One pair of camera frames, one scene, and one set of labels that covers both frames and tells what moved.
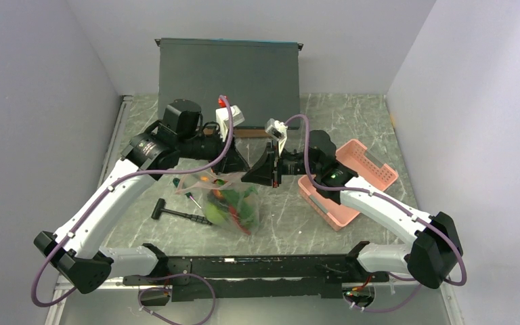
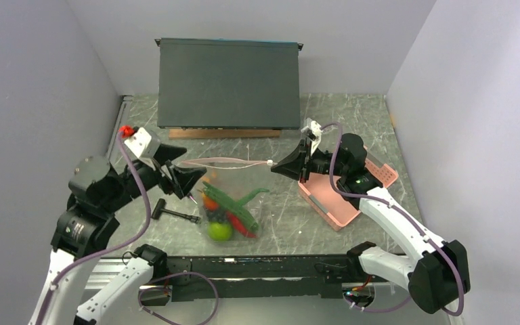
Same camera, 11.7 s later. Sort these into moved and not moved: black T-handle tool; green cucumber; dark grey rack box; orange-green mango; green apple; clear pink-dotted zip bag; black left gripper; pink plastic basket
Moved: black left gripper; clear pink-dotted zip bag; green cucumber; green apple; orange-green mango
Not moved: pink plastic basket; dark grey rack box; black T-handle tool
